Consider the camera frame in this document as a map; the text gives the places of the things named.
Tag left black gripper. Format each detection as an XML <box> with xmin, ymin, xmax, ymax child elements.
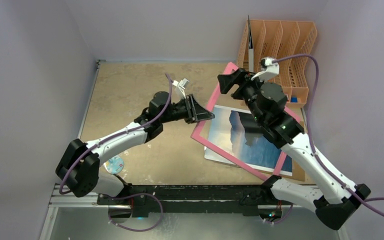
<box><xmin>160</xmin><ymin>93</ymin><xmax>214</xmax><ymax>124</ymax></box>

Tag blue landscape photo print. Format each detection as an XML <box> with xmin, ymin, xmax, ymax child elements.
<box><xmin>207</xmin><ymin>105</ymin><xmax>281</xmax><ymax>173</ymax></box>

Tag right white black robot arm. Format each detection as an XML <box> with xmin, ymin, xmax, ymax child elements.
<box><xmin>217</xmin><ymin>68</ymin><xmax>371</xmax><ymax>230</ymax></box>

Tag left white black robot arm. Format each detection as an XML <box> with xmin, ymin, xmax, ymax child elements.
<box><xmin>55</xmin><ymin>91</ymin><xmax>215</xmax><ymax>205</ymax></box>

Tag white folder in organizer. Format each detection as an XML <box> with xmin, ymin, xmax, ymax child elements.
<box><xmin>247</xmin><ymin>15</ymin><xmax>254</xmax><ymax>72</ymax></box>

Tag orange plastic file organizer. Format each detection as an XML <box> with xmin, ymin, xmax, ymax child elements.
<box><xmin>236</xmin><ymin>19</ymin><xmax>318</xmax><ymax>108</ymax></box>

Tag small blue block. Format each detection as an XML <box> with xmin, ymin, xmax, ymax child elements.
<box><xmin>290</xmin><ymin>97</ymin><xmax>298</xmax><ymax>103</ymax></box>

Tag blue tape dispenser pack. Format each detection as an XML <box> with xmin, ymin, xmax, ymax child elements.
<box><xmin>103</xmin><ymin>155</ymin><xmax>125</xmax><ymax>175</ymax></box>

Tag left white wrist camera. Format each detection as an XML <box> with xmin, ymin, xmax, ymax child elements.
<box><xmin>172</xmin><ymin>78</ymin><xmax>190</xmax><ymax>99</ymax></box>

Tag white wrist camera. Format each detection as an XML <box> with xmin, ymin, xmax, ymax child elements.
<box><xmin>172</xmin><ymin>78</ymin><xmax>190</xmax><ymax>99</ymax></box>
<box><xmin>251</xmin><ymin>57</ymin><xmax>280</xmax><ymax>83</ymax></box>

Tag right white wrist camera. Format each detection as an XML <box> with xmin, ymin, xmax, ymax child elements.
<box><xmin>251</xmin><ymin>57</ymin><xmax>280</xmax><ymax>83</ymax></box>

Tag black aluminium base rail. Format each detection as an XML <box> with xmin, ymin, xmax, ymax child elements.
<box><xmin>47</xmin><ymin>183</ymin><xmax>342</xmax><ymax>220</ymax></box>

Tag brown frame backing board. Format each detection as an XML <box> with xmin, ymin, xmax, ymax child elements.
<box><xmin>279</xmin><ymin>107</ymin><xmax>307</xmax><ymax>181</ymax></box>

